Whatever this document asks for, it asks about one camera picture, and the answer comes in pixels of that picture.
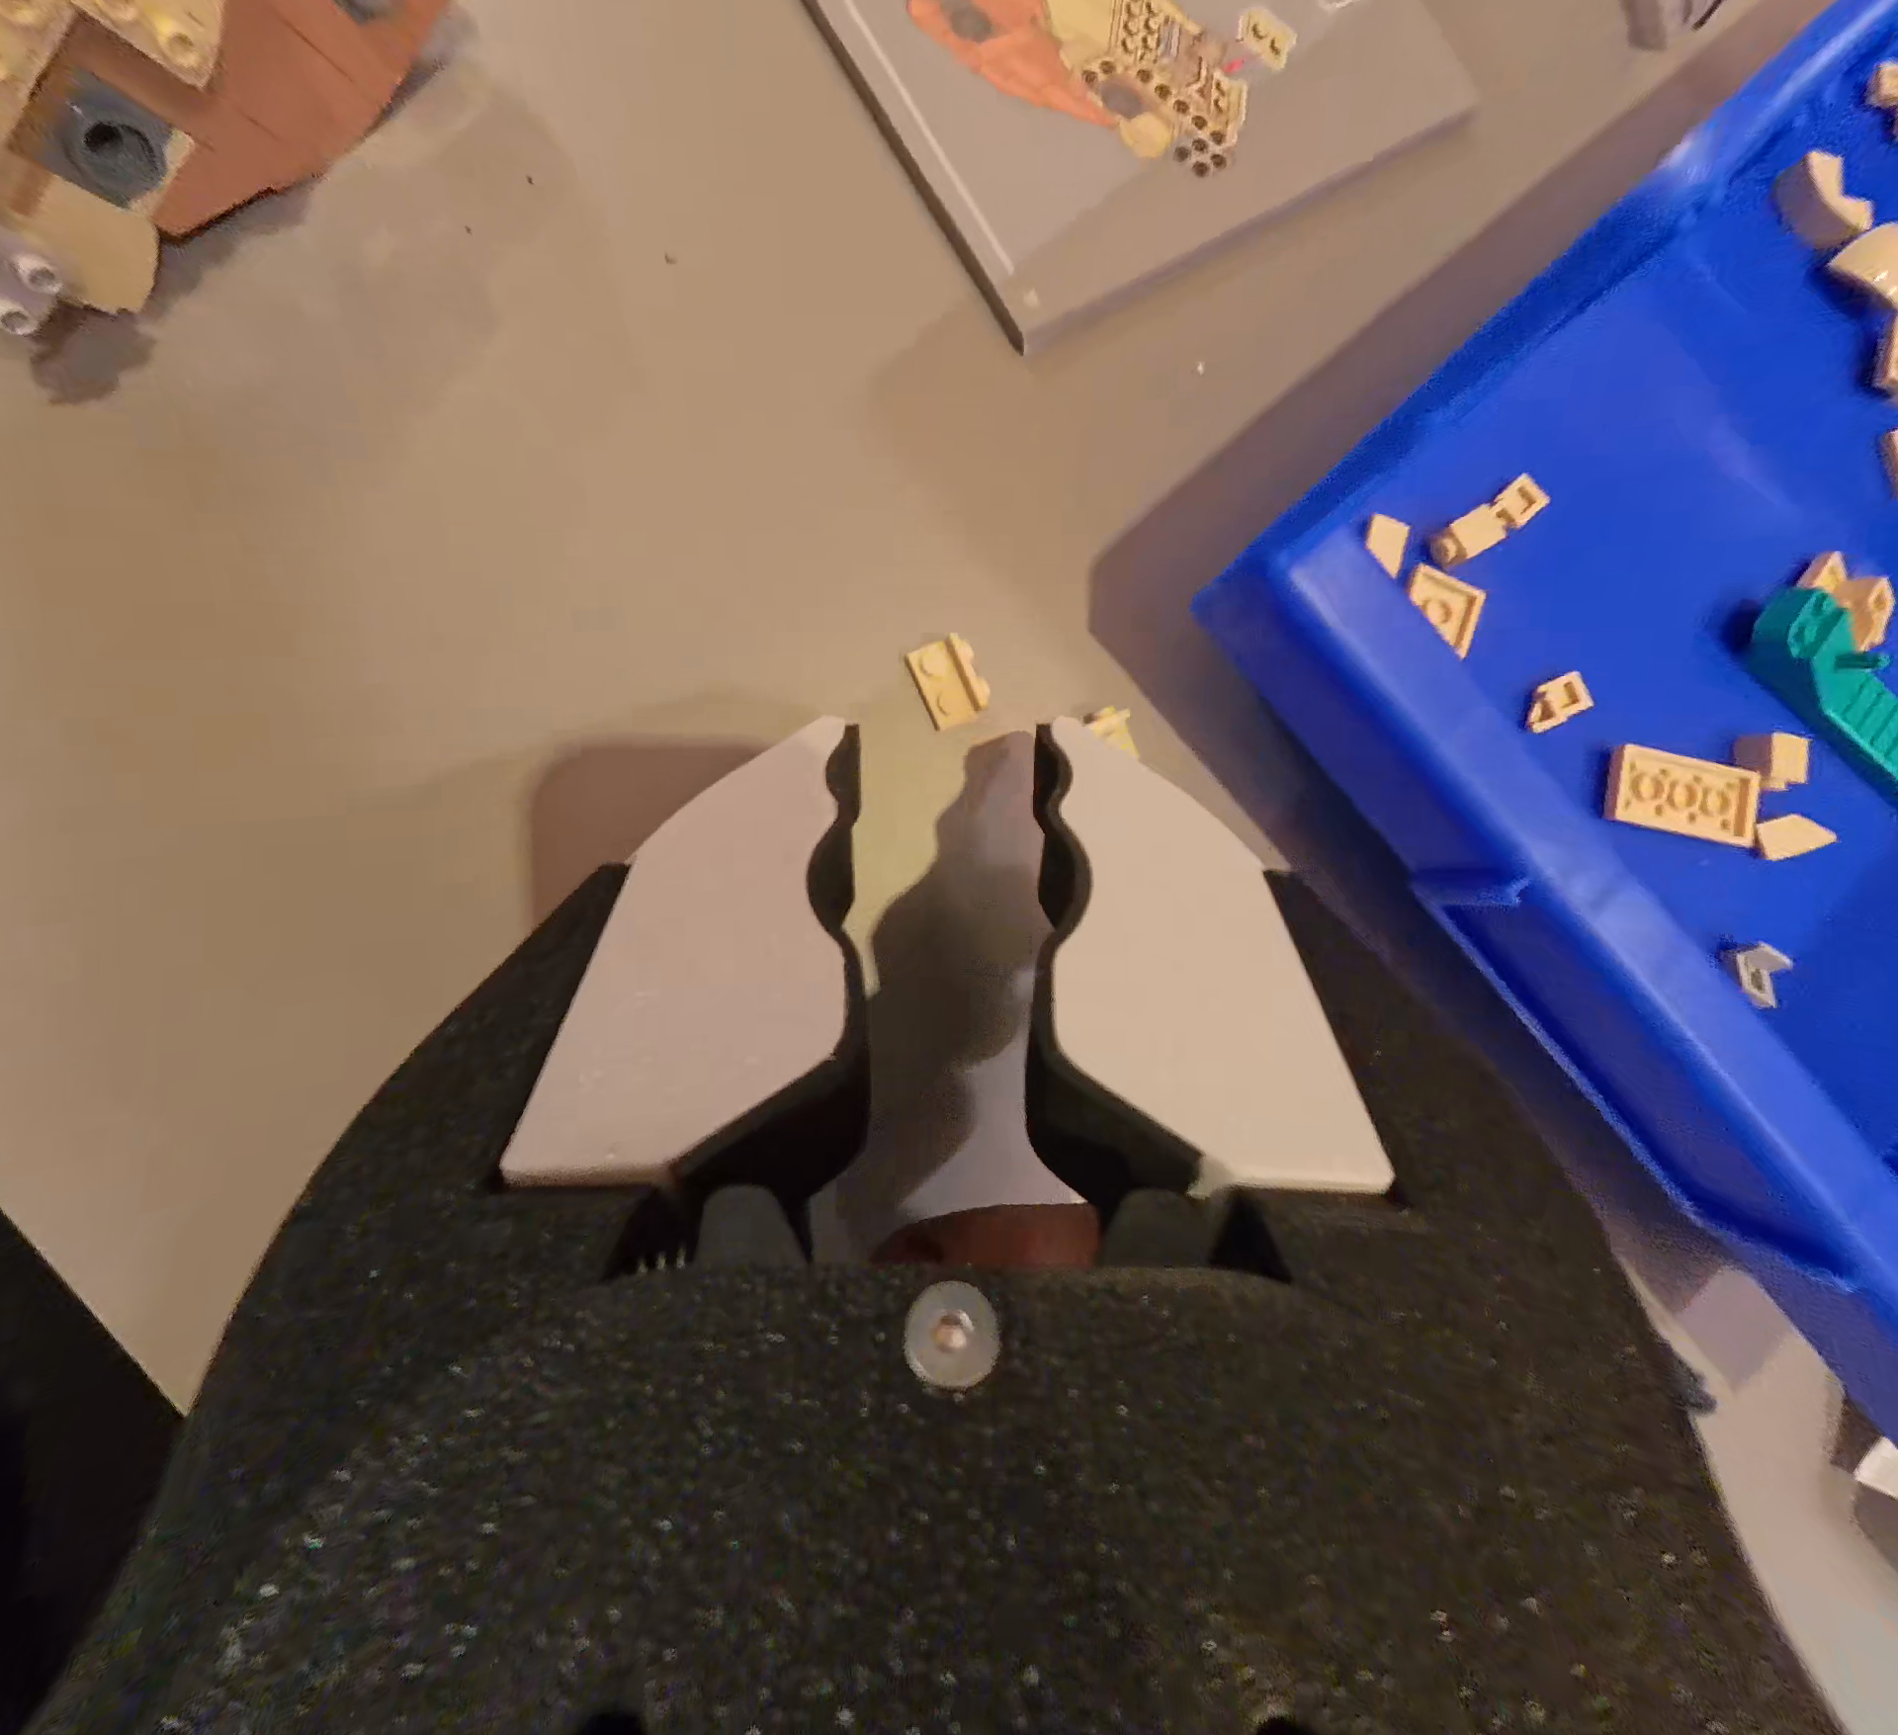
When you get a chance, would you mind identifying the grey instruction booklet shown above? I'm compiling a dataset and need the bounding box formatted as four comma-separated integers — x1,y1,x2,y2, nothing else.
702,0,1480,356

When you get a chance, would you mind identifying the blue plastic bin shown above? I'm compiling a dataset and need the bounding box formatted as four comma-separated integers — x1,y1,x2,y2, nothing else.
1192,0,1898,1403

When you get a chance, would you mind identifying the grey desk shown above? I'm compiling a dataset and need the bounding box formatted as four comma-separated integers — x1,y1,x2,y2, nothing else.
0,0,1898,1545

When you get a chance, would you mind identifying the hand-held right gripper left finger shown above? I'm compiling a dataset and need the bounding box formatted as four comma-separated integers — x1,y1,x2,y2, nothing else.
497,715,872,1233

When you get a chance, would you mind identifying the pile of tan bricks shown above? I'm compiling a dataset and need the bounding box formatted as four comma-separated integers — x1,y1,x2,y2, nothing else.
1364,60,1898,861

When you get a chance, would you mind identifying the teal brick piece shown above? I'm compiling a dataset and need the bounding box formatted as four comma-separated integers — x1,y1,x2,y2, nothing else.
1749,585,1898,787

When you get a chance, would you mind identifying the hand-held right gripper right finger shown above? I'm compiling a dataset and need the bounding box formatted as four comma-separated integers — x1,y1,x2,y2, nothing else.
1026,717,1398,1233

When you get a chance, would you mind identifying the tan brick-built model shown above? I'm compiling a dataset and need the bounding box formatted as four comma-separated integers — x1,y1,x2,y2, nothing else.
0,0,465,336

